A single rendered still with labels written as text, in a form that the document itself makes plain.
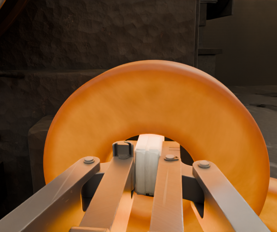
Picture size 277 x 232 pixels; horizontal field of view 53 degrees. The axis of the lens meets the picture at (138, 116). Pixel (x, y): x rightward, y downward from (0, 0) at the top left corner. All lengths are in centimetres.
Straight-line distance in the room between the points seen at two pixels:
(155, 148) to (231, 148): 5
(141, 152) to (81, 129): 5
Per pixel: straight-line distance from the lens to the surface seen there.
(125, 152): 16
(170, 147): 18
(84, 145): 19
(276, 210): 31
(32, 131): 43
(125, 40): 55
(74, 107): 18
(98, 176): 16
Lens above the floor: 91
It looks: 14 degrees down
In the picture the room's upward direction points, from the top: straight up
